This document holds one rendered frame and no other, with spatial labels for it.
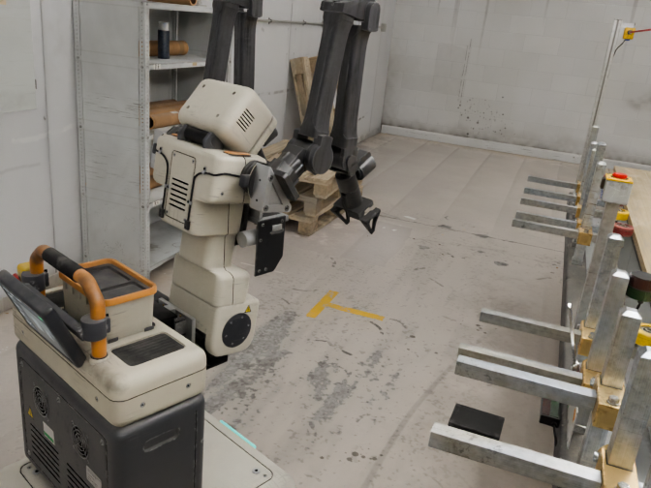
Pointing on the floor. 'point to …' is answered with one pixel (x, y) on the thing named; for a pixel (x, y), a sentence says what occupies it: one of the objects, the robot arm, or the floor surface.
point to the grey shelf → (129, 121)
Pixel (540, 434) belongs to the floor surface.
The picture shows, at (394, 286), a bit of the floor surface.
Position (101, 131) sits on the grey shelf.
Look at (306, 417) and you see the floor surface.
